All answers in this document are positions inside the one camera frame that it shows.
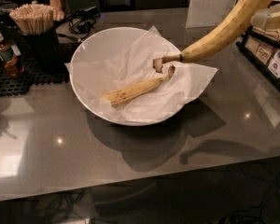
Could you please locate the wooden stir sticks bundle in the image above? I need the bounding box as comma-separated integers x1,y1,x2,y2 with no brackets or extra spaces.
9,4,54,35

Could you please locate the black coiled cable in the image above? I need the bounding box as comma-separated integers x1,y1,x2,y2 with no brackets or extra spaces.
55,13,99,44

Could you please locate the yellow banana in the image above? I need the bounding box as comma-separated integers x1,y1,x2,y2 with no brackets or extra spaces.
103,65,175,105
152,0,272,73

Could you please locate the black rubber grid mat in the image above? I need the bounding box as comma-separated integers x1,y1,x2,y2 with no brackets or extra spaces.
0,45,69,97

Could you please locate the black power adapter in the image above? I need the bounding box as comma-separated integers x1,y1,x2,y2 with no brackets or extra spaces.
77,7,100,19

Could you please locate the black stick holder cup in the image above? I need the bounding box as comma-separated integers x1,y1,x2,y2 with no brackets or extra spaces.
23,29,63,74

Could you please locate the brown glass sauce bottle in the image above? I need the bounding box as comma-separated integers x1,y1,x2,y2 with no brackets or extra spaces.
0,33,24,77

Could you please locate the black wire condiment rack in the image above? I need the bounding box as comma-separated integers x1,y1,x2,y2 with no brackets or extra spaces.
236,28,280,91

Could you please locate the person's hand in background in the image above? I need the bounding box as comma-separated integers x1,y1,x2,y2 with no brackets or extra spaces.
53,7,65,21

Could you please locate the dark lidded jar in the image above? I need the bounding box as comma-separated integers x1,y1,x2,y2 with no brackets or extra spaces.
0,1,19,31

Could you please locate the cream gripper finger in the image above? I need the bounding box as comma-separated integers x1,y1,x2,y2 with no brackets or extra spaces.
251,3,280,30

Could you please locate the clear acrylic sign stand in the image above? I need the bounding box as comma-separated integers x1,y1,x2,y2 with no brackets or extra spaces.
186,0,238,28

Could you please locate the white bowl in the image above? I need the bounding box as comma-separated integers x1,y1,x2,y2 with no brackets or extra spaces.
69,26,190,127

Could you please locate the white paper liner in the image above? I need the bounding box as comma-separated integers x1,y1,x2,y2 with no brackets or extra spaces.
64,25,218,124

